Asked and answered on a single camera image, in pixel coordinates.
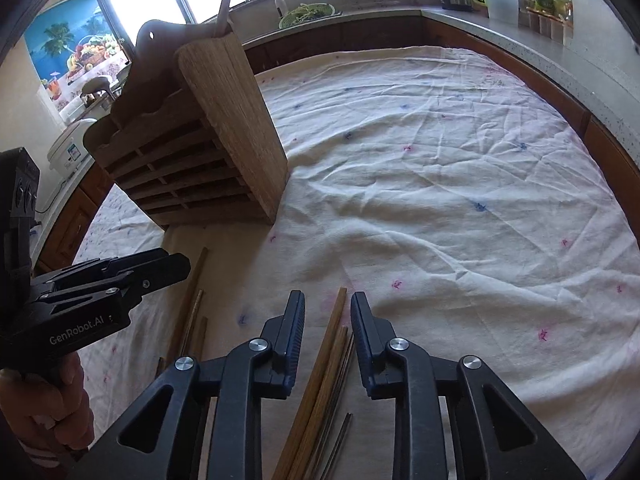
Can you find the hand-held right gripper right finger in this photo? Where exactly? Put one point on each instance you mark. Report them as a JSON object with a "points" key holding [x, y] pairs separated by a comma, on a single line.
{"points": [[360, 340]]}

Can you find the yellow label bottle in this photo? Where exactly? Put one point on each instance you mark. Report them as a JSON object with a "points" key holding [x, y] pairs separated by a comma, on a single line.
{"points": [[560, 2]]}

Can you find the wooden utensil holder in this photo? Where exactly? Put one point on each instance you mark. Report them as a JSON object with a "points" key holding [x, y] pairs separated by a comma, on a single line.
{"points": [[235, 110]]}

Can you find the tropical fruit wall poster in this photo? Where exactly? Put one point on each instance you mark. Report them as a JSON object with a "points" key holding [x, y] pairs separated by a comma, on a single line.
{"points": [[60, 35]]}

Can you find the white rice cooker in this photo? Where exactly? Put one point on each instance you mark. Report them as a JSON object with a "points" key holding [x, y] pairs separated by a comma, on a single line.
{"points": [[70, 147]]}

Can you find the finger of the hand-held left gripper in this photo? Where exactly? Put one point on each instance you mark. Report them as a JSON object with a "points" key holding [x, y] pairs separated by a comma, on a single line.
{"points": [[170, 265], [95, 299]]}

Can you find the wooden chopstick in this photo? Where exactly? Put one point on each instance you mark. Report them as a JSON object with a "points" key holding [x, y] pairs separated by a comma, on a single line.
{"points": [[325, 340], [192, 290], [330, 375]]}

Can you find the white plastic pitcher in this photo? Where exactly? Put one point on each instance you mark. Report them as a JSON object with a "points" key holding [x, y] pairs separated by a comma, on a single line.
{"points": [[502, 2]]}

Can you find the person's left hand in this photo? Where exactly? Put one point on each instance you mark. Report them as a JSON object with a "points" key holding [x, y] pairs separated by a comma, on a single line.
{"points": [[75, 410]]}

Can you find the green colander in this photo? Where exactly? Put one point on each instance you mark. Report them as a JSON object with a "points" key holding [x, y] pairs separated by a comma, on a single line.
{"points": [[305, 12]]}

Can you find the white dotted tablecloth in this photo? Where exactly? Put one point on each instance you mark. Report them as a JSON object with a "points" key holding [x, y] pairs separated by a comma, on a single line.
{"points": [[425, 185]]}

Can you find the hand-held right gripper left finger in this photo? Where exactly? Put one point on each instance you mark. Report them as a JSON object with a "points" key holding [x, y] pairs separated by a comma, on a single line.
{"points": [[297, 340]]}

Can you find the sauce bottles and spice jars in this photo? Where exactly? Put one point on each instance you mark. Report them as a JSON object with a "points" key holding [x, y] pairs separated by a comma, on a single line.
{"points": [[545, 25]]}

